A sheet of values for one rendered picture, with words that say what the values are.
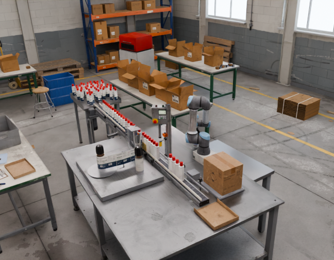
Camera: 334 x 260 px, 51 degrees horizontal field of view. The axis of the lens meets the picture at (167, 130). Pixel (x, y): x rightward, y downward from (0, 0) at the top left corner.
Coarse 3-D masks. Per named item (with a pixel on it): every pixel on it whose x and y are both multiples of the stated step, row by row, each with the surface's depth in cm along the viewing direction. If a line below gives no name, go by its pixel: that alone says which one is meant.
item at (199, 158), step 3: (195, 150) 393; (210, 150) 393; (195, 153) 387; (210, 153) 387; (213, 153) 387; (195, 156) 389; (198, 156) 384; (201, 156) 381; (204, 156) 381; (195, 159) 391; (198, 159) 386; (201, 159) 382; (201, 162) 383
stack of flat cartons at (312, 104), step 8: (280, 96) 714; (288, 96) 713; (296, 96) 712; (304, 96) 710; (280, 104) 711; (288, 104) 697; (296, 104) 682; (304, 104) 670; (312, 104) 681; (280, 112) 716; (288, 112) 703; (296, 112) 687; (304, 112) 674; (312, 112) 690; (304, 120) 679
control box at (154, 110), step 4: (152, 108) 365; (156, 108) 364; (160, 108) 364; (164, 108) 364; (152, 112) 367; (156, 112) 366; (152, 116) 369; (156, 116) 368; (152, 120) 371; (156, 120) 370; (160, 120) 370; (164, 120) 369
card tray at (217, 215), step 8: (200, 208) 313; (208, 208) 313; (216, 208) 313; (224, 208) 312; (200, 216) 303; (208, 216) 303; (216, 216) 303; (224, 216) 303; (232, 216) 303; (208, 224) 294; (216, 224) 294; (224, 224) 291
